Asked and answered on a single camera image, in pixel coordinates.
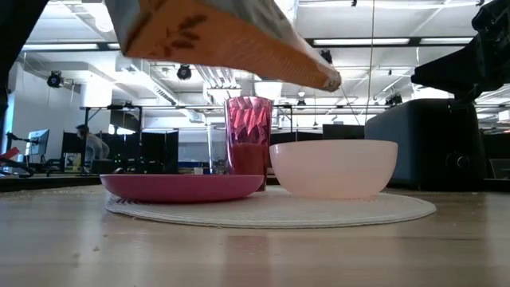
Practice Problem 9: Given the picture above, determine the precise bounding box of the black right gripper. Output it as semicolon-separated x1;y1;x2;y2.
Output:
410;0;510;100

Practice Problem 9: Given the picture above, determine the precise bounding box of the light pink plastic bowl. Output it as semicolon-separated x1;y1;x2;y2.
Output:
269;139;398;200

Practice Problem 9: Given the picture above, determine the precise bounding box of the red faceted tumbler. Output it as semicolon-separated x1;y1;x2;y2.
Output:
223;96;274;192

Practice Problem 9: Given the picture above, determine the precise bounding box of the white round woven placemat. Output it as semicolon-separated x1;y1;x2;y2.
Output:
105;185;437;230

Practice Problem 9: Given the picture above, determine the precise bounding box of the orange cereal box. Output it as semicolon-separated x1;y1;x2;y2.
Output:
104;0;343;92

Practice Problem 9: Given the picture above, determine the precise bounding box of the magenta plastic plate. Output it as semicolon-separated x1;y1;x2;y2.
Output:
99;173;265;204

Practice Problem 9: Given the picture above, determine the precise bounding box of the black overhead light bar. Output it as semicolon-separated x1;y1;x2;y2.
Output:
22;37;510;51

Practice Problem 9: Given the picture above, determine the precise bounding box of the black two-slot toaster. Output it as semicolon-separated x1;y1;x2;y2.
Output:
364;97;487;191

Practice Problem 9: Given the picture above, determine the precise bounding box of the dark grey box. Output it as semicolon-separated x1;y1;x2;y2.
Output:
488;158;510;180

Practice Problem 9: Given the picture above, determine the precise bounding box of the dark flat screen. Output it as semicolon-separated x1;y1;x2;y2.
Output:
322;124;366;140

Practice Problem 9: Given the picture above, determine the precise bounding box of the white ceiling pipe bundle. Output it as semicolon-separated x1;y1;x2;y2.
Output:
194;65;242;91

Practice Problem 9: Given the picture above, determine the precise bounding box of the black cabinet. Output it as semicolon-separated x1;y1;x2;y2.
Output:
59;129;180;175

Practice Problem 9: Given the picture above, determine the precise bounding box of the person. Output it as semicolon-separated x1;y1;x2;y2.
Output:
75;124;112;175

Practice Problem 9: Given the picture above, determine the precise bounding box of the computer monitor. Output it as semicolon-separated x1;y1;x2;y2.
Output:
25;129;51;156

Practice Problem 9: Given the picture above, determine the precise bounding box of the red and black equipment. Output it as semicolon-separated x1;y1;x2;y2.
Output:
0;133;37;179

